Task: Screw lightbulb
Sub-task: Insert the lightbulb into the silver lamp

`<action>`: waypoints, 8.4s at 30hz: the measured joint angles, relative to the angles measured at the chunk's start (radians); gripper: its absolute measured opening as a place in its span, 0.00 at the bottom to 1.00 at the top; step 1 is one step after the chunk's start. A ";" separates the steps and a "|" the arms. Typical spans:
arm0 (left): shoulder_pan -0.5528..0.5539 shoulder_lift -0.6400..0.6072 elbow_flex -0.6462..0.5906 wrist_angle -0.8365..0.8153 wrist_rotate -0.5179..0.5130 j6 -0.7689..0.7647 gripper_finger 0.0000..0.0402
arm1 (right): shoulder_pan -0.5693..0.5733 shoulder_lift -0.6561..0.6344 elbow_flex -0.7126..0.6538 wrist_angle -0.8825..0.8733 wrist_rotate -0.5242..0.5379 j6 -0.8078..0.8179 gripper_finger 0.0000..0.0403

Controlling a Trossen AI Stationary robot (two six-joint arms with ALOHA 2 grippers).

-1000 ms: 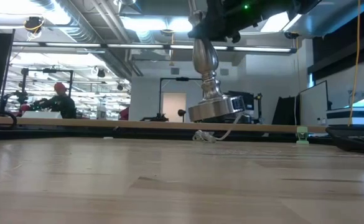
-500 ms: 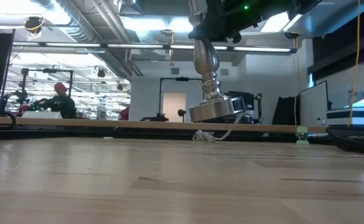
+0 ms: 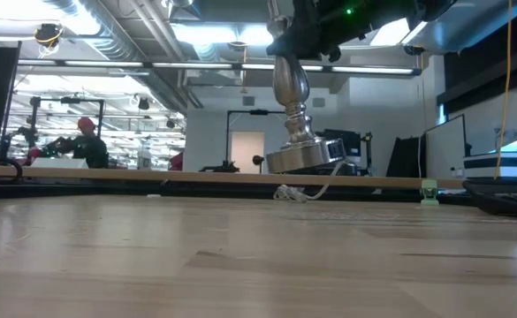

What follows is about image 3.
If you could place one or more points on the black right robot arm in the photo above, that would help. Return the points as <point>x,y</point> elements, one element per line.
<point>373,22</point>

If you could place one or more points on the long ceiling light strip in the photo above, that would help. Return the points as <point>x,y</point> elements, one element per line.
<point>196,65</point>

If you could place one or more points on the black dome ceiling camera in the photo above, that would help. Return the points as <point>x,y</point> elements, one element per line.
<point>414,50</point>

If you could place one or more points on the black computer monitor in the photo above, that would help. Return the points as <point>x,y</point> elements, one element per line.
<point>353,141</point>

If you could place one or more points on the small round black device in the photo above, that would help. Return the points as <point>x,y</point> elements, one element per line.
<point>258,160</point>

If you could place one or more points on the white board panel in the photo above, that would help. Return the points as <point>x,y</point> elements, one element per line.
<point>448,146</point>

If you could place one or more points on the black aluminium table frame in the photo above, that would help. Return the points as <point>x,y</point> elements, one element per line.
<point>108,191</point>

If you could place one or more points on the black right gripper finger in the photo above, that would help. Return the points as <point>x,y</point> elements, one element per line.
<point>284,48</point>

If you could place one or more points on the silver metal lamp base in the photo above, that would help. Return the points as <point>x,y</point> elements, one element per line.
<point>291,88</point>

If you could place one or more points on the person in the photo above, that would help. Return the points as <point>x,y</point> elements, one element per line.
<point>88,148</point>

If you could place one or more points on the black background frame rig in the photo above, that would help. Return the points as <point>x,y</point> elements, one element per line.
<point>68,100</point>
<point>240,113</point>

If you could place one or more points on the light wooden desk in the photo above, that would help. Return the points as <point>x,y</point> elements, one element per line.
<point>108,175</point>

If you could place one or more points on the black fabric panel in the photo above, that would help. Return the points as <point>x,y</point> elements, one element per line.
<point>406,159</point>

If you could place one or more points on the light green clip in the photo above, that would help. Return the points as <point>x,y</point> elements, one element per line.
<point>429,194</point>

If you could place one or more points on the white striped box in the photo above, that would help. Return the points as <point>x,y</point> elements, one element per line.
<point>501,165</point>

